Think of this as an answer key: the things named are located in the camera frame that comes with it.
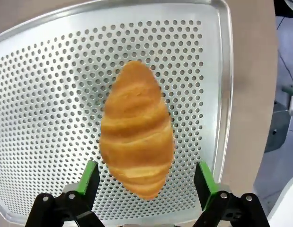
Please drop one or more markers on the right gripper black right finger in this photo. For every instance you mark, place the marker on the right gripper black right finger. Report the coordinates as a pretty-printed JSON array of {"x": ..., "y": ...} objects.
[{"x": 206, "y": 186}]

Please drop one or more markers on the golden brown croissant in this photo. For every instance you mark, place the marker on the golden brown croissant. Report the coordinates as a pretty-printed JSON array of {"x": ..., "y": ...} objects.
[{"x": 136, "y": 127}]

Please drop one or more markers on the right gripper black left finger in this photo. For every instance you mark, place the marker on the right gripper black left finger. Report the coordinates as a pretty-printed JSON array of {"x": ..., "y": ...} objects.
[{"x": 87, "y": 182}]

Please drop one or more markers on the grey green metal stand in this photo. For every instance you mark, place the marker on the grey green metal stand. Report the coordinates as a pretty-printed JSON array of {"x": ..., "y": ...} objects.
[{"x": 278, "y": 127}]

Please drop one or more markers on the perforated aluminium baking tray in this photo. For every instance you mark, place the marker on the perforated aluminium baking tray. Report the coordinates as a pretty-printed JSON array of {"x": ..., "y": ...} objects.
[{"x": 54, "y": 94}]

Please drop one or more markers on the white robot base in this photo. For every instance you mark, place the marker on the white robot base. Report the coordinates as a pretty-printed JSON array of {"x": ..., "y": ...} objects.
[{"x": 286, "y": 203}]

